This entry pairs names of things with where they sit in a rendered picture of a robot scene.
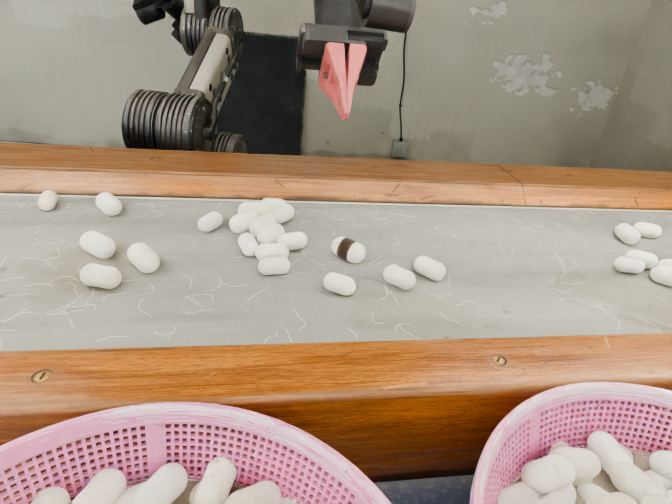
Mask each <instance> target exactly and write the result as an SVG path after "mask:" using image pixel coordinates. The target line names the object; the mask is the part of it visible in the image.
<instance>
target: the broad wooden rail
mask: <svg viewBox="0 0 672 504"><path fill-rule="evenodd" d="M47 190H50V191H53V192H55V193H56V194H57V195H84V196H98V195H99V194H100V193H102V192H108V193H111V194H112V195H113V196H123V197H162V198H200V199H239V200H263V199H264V198H279V199H283V200H284V201H316V202H355V203H394V204H432V205H471V206H510V207H549V208H587V209H626V210H665V211H672V172H671V171H648V170H624V169H601V168H578V167H554V166H531V165H508V164H484V163H461V162H438V161H414V160H391V159H368V158H344V157H321V156H297V155H274V154H245V153H228V152H204V151H181V150H158V149H134V148H111V147H88V146H64V145H41V144H18V143H0V193H7V194H42V193H43V192H44V191H47Z"/></svg>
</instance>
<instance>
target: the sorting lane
mask: <svg viewBox="0 0 672 504"><path fill-rule="evenodd" d="M40 195H41V194H7V193H0V351H29V350H65V349H102V348H138V347H174V346H211V345H247V344H283V343H320V342H356V341H392V340H429V339H465V338H501V337H538V336H574V335H610V334H647V333H672V287H671V286H667V285H664V284H660V283H657V282H655V281H654V280H653V279H652V278H651V276H650V271H651V269H652V268H651V269H645V268H644V270H643V271H642V272H641V273H638V274H634V273H628V272H619V271H617V270H616V269H615V267H614V261H615V260H616V259H617V258H618V257H621V256H624V257H625V255H626V253H627V252H629V251H631V250H640V251H645V252H649V253H653V254H655V255H656V256H657V258H658V262H659V261H660V260H663V259H671V260H672V211H665V210H626V209H587V208H549V207H510V206H471V205H432V204H394V203H355V202H316V201H285V202H286V204H289V205H291V206H292V207H293V209H294V216H293V218H292V219H291V220H289V221H286V222H283V223H281V224H280V225H281V226H282V227H283V228H284V230H285V233H291V232H302V233H304V234H305V235H306V237H307V244H306V246H305V247H304V248H302V249H297V250H290V251H289V256H288V258H287V259H288V260H289V262H290V269H289V271H288V272H286V273H285V274H272V275H263V274H262V273H261V272H260V271H259V270H258V263H259V260H258V259H257V258H256V256H255V255H254V256H246V255H245V254H244V253H243V252H242V250H241V247H240V246H239V244H238V238H239V236H240V235H241V234H243V233H241V234H237V233H234V232H233V231H232V230H231V229H230V227H229V221H230V219H231V218H232V217H233V216H234V215H236V214H238V208H239V206H240V204H242V203H243V202H261V201H262V200H239V199H200V198H162V197H123V196H114V197H115V198H117V199H118V200H119V201H120V202H121V204H122V209H121V212H120V213H119V214H118V215H115V216H109V215H106V214H105V213H104V212H103V211H102V210H101V209H100V208H98V207H97V205H96V197H97V196H84V195H57V196H58V201H57V204H56V206H55V207H54V208H53V209H52V210H49V211H44V210H42V209H41V208H39V206H38V203H37V202H38V199H39V197H40ZM210 212H218V213H219V214H221V216H222V218H223V221H222V224H221V225H220V226H219V227H217V228H215V229H214V230H212V231H211V232H209V233H204V232H201V231H200V230H199V228H198V225H197V224H198V221H199V219H200V218H201V217H203V216H205V215H207V214H208V213H210ZM637 222H646V223H651V224H656V225H659V226H660V227H661V229H662V233H661V235H660V236H659V237H658V238H654V239H651V238H647V237H641V236H640V240H639V241H638V242H637V243H636V244H633V245H629V244H626V243H624V242H623V241H622V240H621V239H620V238H618V237H617V236H616V234H615V228H616V226H617V225H619V224H621V223H627V224H629V225H631V226H632V227H633V225H634V224H636V223H637ZM88 231H97V232H99V233H101V234H102V235H104V236H107V237H109V238H111V239H112V240H113V241H114V242H115V245H116V250H115V253H114V254H113V255H112V256H111V257H109V258H106V259H101V258H98V257H96V256H94V255H92V254H90V253H88V252H86V251H84V250H83V249H82V248H81V246H80V238H81V236H82V235H83V234H84V233H85V232H88ZM342 236H343V237H348V238H350V239H352V240H355V241H357V242H359V243H360V244H362V245H363V247H364V248H365V252H366V254H365V257H364V259H363V260H362V261H361V262H359V263H351V262H348V261H346V260H343V259H341V258H339V257H338V256H336V255H335V254H334V253H333V251H332V243H333V241H334V240H335V239H336V238H338V237H342ZM135 243H144V244H146V245H147V246H148V247H149V248H150V249H151V250H153V251H154V252H155V253H156V254H157V255H158V256H159V258H160V265H159V267H158V269H157V270H156V271H154V272H152V273H143V272H141V271H139V270H138V269H137V268H136V267H135V266H134V265H133V264H132V263H131V262H130V261H129V259H128V257H127V251H128V249H129V248H130V246H132V245H133V244H135ZM422 255H424V256H427V257H429V258H432V259H434V260H436V261H438V262H441V263H442V264H443V265H444V266H445V269H446V274H445V276H444V277H443V278H442V279H441V280H438V281H434V280H431V279H430V278H427V277H425V276H423V275H421V274H419V273H417V272H416V271H415V269H414V266H413V264H414V261H415V259H416V258H417V257H419V256H422ZM91 263H94V264H99V265H103V266H110V267H115V268H117V269H118V270H119V271H120V273H121V275H122V280H121V283H120V284H119V285H118V286H117V287H115V288H113V289H105V288H100V287H94V286H88V285H85V284H84V283H83V282H82V281H81V279H80V271H81V269H82V268H83V267H84V266H86V265H88V264H91ZM392 264H394V265H397V266H399V267H401V268H403V269H406V270H409V271H411V272H412V273H413V274H414V275H415V278H416V282H415V285H414V286H413V287H412V288H411V289H407V290H404V289H401V288H400V287H398V286H395V285H393V284H391V283H388V282H387V281H386V280H385V279H384V277H383V271H384V269H385V268H386V267H387V266H388V265H392ZM330 272H335V273H338V274H341V275H345V276H348V277H350V278H352V279H353V280H354V281H355V284H356V289H355V291H354V293H352V294H351V295H348V296H344V295H341V294H338V293H335V292H331V291H328V290H327V289H326V288H325V287H324V285H323V279H324V277H325V275H326V274H328V273H330Z"/></svg>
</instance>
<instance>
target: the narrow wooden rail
mask: <svg viewBox="0 0 672 504"><path fill-rule="evenodd" d="M585 382H621V383H631V384H639V385H646V386H651V387H656V388H662V389H666V390H670V391H672V333H647V334H610V335H574V336H538V337H501V338H465V339H429V340H392V341H356V342H320V343H283V344H247V345H211V346H174V347H138V348H102V349H65V350H29V351H0V446H1V445H3V444H6V443H8V442H10V441H13V440H15V439H17V438H20V437H22V436H24V435H27V434H29V433H32V432H34V431H37V430H40V429H42V428H45V427H48V426H51V425H54V424H57V423H60V422H63V421H66V420H69V419H72V418H76V417H80V416H83V415H87V414H91V413H95V412H99V411H104V410H108V409H113V408H119V407H124V406H131V405H139V404H147V403H161V402H199V403H210V404H219V405H225V406H232V407H236V408H241V409H246V410H250V411H253V412H257V413H260V414H264V415H267V416H270V417H272V418H275V419H278V420H281V421H283V422H285V423H288V424H290V425H292V426H295V427H297V428H299V429H301V430H303V431H305V432H307V433H309V434H310V435H312V436H314V437H316V438H317V439H319V440H320V441H322V442H324V443H325V444H327V445H328V446H330V447H331V448H333V449H334V450H336V451H337V452H338V453H340V454H341V455H342V456H344V457H345V458H346V459H347V460H349V461H350V462H351V463H352V464H354V465H355V466H356V467H357V468H358V469H359V470H360V471H361V472H362V473H364V474H365V475H366V476H367V477H368V478H369V479H370V480H371V481H372V482H373V483H377V482H389V481H402V480H414V479H426V478H438V477H450V476H462V475H474V474H475V471H476V467H477V464H478V461H479V458H480V456H481V453H482V451H483V449H484V446H485V444H486V442H487V440H488V439H489V437H490V435H491V433H492V432H493V431H494V429H495V428H496V426H497V425H498V424H499V423H500V421H501V420H502V419H503V418H504V417H505V416H506V415H507V414H508V413H509V412H511V411H512V410H513V409H514V408H515V407H517V406H518V405H520V404H521V403H523V402H524V401H526V400H527V399H529V398H531V397H533V396H535V395H537V394H539V393H542V392H544V391H547V390H550V389H553V388H556V387H560V386H565V385H570V384H576V383H585Z"/></svg>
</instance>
